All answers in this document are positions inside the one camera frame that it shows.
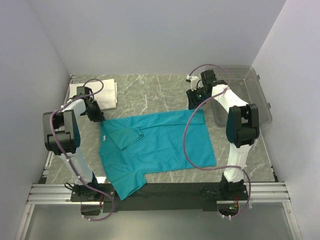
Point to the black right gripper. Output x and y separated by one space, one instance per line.
192 99

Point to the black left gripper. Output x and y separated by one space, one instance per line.
95 115

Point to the clear plastic bin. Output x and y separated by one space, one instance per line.
246 84

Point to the teal t shirt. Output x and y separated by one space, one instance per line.
134 146

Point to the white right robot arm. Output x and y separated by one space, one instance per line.
242 127

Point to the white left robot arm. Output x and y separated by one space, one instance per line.
62 137

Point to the folded white t shirt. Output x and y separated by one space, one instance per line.
106 99

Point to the black base crossbar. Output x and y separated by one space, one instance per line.
112 202

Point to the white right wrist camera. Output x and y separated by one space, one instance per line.
195 82

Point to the aluminium frame rail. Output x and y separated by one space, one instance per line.
258 192

